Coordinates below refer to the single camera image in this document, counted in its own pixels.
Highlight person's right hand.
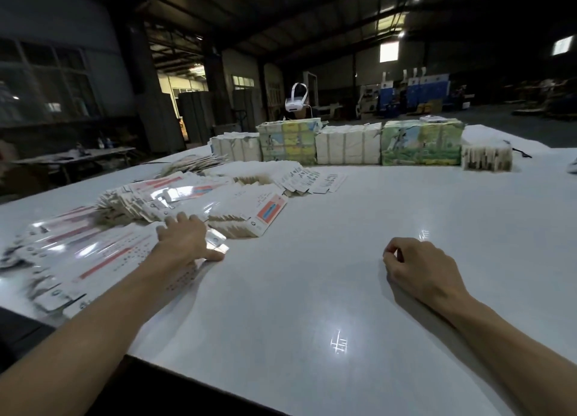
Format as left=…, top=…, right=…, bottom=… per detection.
left=383, top=237, right=472, bottom=317

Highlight person's left hand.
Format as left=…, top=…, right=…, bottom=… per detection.
left=148, top=213, right=227, bottom=272

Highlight pile of carton blanks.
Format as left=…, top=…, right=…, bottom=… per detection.
left=0, top=159, right=346, bottom=320

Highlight person's right forearm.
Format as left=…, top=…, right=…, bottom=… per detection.
left=446, top=294, right=577, bottom=416

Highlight person's left forearm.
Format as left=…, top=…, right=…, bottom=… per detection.
left=0, top=253, right=186, bottom=416

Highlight pile of grey flat sheets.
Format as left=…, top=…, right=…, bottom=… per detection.
left=157, top=151, right=228, bottom=173

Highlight row of white cartons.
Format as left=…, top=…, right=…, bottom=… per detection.
left=209, top=132, right=263, bottom=162
left=316, top=123, right=383, bottom=166

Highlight dark grey cabinet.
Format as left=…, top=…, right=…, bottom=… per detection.
left=177, top=91, right=218, bottom=144

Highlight green printed carton bundle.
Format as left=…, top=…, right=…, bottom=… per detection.
left=381, top=117, right=466, bottom=167

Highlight small beige card stack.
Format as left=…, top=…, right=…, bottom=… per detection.
left=462, top=141, right=514, bottom=173

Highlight grey side table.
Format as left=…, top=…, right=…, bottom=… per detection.
left=13, top=146, right=136, bottom=185

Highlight green yellow carton bundle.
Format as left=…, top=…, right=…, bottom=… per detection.
left=257, top=118, right=323, bottom=166

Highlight blue machine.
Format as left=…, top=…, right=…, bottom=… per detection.
left=379, top=67, right=451, bottom=115

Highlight white headset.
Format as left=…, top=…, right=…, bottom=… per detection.
left=285, top=82, right=310, bottom=114

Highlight square bright window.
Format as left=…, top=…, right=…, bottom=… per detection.
left=379, top=40, right=400, bottom=63

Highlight small wall window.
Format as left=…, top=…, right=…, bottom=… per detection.
left=552, top=35, right=575, bottom=56

